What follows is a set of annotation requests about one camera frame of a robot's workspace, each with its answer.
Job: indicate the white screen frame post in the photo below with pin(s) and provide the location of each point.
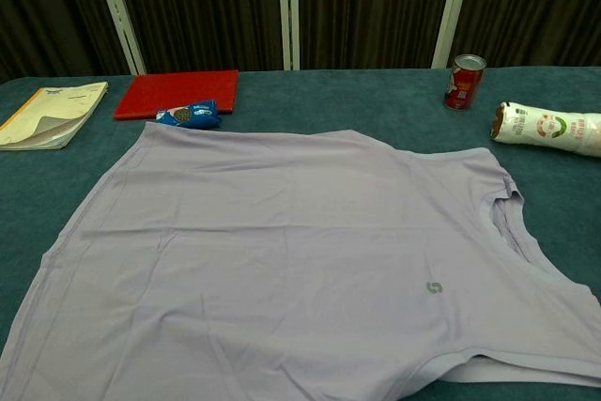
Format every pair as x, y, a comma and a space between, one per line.
287, 11
117, 11
453, 11

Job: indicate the yellow-spined paper notebook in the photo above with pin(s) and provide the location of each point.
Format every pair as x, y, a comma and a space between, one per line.
47, 114

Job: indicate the lavender t-shirt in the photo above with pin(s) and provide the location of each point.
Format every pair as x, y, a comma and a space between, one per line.
282, 232

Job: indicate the teal felt table cover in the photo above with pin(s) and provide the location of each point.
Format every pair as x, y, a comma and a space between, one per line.
328, 100

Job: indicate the red flat board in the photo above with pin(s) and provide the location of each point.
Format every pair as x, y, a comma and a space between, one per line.
178, 91

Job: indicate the blue cookie packet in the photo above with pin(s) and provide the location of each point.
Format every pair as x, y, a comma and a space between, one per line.
197, 112

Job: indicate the white snack tube package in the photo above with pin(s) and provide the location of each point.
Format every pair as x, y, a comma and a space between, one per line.
540, 128

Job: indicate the red tin can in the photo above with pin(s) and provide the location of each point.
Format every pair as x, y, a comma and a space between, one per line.
462, 86

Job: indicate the dark pleated curtain panel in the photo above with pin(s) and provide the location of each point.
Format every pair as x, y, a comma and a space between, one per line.
47, 6
202, 6
535, 6
371, 6

